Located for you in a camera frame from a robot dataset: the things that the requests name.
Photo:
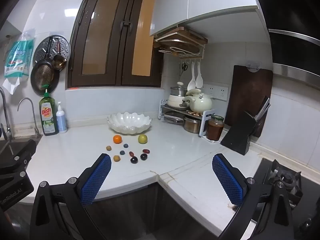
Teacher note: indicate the hanging plastic bag pack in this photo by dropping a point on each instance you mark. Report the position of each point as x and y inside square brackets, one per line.
[18, 57]

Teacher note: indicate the dark brown base cabinet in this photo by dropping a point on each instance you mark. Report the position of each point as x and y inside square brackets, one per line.
[150, 205]

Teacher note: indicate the white pump bottle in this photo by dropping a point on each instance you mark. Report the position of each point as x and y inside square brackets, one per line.
[61, 122]

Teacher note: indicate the stainless steel pot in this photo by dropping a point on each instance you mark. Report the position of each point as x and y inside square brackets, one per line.
[191, 126]

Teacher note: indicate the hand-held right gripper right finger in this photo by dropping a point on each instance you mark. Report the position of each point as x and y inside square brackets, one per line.
[228, 180]

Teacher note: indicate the white pot with glass lid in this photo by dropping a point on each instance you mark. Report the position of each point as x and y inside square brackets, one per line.
[177, 97]

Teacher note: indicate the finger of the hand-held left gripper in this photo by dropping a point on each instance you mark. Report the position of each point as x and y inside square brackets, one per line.
[20, 152]

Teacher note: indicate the yellow-green apple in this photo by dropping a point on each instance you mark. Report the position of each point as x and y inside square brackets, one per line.
[142, 138]

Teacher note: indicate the yellow grapes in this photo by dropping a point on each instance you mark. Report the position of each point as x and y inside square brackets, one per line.
[116, 158]

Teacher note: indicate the black knife block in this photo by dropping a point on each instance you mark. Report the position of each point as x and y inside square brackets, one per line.
[240, 132]

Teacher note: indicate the black kitchen knife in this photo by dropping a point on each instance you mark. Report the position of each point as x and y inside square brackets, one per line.
[263, 108]

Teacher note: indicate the glass jar of sauce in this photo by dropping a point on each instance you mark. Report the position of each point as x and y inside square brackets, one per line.
[214, 127]

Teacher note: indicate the clear wall hook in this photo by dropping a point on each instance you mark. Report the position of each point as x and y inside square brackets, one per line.
[252, 66]

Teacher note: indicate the dark brown cutting board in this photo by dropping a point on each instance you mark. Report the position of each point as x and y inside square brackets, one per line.
[250, 92]

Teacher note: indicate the grey corner shelf rack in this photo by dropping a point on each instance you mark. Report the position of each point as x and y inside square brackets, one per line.
[206, 123]

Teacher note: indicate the chrome sink faucet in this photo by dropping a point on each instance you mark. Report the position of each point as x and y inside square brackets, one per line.
[7, 122]

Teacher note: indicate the black scissors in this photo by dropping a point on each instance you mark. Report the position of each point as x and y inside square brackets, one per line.
[184, 67]

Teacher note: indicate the white wall outlet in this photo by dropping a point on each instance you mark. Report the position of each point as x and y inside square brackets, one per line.
[214, 92]
[224, 93]

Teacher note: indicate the cream kettle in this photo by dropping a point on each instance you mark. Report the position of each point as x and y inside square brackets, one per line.
[200, 102]

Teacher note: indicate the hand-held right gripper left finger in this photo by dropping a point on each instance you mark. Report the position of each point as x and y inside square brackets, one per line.
[96, 177]

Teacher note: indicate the black gas stove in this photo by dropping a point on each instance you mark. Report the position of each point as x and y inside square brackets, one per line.
[282, 180]

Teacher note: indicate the orange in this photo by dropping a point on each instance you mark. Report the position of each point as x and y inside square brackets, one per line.
[117, 139]

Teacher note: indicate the steel pan lid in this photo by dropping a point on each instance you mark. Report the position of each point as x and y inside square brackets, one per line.
[172, 117]

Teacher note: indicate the white scalloped bowl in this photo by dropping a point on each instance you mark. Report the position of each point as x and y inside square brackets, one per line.
[130, 125]

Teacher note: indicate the black range hood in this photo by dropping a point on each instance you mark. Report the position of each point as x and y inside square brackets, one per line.
[295, 17]

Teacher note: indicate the white rice paddle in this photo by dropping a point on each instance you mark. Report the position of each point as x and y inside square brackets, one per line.
[199, 80]

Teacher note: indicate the green dish soap bottle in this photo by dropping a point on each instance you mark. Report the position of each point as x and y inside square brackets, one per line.
[48, 117]

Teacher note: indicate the brown wooden window frame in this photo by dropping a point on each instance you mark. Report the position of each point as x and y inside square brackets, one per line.
[120, 42]

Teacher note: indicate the brass ladle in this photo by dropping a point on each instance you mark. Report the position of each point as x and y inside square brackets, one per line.
[59, 60]

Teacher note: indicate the steel sink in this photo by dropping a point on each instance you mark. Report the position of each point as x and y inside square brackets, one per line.
[10, 146]

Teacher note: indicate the brown beaded trivet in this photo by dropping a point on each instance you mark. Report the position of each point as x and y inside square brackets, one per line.
[195, 113]

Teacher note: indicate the dark round strainer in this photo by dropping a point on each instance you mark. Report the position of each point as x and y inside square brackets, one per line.
[43, 76]

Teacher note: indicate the chrome gooseneck faucet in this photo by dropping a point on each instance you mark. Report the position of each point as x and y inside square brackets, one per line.
[35, 120]

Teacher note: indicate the white serving spoon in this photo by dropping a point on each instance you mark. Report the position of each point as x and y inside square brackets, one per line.
[192, 82]

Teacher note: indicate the wooden cutting board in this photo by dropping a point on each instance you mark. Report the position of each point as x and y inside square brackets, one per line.
[182, 36]

